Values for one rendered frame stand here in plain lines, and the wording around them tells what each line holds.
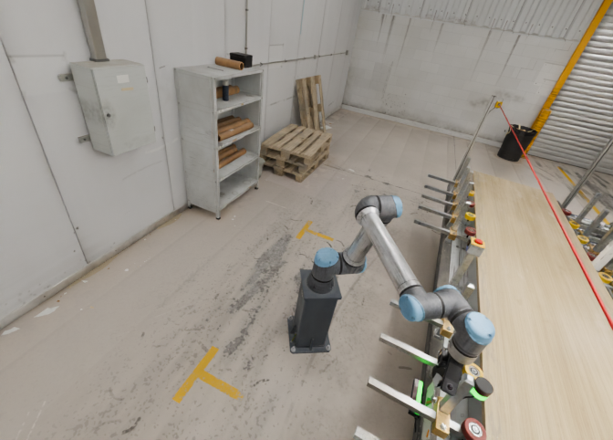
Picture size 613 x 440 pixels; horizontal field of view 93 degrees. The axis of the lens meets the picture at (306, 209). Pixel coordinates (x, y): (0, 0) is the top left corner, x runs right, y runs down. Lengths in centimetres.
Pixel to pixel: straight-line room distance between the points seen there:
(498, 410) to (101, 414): 210
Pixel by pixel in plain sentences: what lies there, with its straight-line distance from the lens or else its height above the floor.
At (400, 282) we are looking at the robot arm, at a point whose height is 135.
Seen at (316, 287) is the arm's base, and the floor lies 64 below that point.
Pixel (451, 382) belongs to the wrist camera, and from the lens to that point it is 125.
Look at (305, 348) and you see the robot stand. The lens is 245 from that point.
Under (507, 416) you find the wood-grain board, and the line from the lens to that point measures 163.
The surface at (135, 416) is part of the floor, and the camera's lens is 236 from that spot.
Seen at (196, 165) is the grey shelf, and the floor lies 62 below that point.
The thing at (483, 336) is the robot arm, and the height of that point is 137.
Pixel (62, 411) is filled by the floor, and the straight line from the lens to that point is 252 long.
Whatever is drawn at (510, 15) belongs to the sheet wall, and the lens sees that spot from 871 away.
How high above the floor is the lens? 211
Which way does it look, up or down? 33 degrees down
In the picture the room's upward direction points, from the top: 9 degrees clockwise
